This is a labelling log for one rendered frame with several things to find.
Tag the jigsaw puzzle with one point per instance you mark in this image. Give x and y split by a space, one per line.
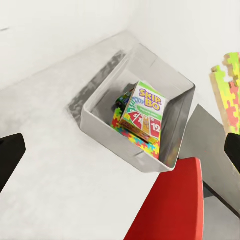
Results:
227 94
153 149

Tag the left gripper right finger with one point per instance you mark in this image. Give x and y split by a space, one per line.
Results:
232 149

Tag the toy box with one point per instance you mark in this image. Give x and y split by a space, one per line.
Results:
138 65

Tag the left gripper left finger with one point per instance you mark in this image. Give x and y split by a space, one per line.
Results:
12 150

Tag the board game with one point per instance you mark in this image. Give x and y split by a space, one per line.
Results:
123 100
144 113

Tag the swivel chair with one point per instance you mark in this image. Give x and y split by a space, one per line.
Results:
174 207

